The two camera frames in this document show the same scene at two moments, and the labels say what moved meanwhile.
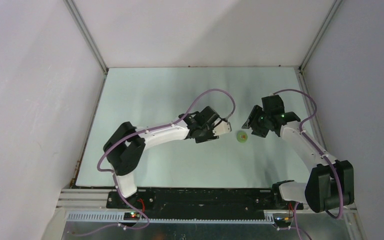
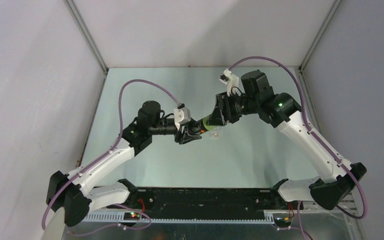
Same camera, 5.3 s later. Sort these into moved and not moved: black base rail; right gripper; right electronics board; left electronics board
Moved: right gripper
Not moved: black base rail; left electronics board; right electronics board
